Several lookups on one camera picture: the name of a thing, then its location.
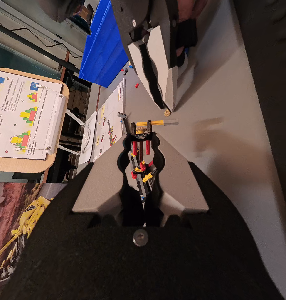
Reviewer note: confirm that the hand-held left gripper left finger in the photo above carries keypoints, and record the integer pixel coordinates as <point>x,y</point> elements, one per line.
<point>98,187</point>

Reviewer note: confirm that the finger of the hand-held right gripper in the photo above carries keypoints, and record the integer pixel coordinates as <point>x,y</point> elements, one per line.
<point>138,61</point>
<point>160,51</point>

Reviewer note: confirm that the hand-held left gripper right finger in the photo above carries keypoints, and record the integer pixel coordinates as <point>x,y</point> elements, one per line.
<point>182,187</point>

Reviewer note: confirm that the brown lego axle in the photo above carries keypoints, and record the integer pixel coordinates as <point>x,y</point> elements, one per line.
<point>141,150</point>

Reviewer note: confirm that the long grey lego beam assembly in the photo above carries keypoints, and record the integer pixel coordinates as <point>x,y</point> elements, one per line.
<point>121,114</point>

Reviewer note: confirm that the tan lego gear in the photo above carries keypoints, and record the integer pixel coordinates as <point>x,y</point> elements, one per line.
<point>166,113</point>
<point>140,130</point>

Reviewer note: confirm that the short yellow lego axle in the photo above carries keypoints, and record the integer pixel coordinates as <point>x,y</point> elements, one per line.
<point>147,122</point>

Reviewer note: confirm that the black lego fork red pins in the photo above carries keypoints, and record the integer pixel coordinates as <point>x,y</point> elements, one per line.
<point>143,136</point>

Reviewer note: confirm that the light grey lego pin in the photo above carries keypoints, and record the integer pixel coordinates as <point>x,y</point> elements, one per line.
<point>171,121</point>

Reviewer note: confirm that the open lego instruction booklet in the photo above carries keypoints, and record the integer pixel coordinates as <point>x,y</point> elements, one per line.
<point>112,112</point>

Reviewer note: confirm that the lego box yellow car picture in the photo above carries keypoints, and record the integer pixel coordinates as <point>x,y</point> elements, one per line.
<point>11,222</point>

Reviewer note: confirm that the person's right hand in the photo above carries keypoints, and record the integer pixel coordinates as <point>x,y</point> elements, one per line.
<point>187,9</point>

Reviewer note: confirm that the blue plastic bin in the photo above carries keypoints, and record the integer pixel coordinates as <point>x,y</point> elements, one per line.
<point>103,46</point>

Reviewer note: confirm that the wooden board document stand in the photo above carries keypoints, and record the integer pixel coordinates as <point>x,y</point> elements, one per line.
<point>58,117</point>

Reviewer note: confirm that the printed instruction sheet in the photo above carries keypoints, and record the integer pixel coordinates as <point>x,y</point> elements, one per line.
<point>16,117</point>

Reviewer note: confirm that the black foam pad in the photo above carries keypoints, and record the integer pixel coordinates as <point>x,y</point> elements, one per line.
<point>269,93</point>

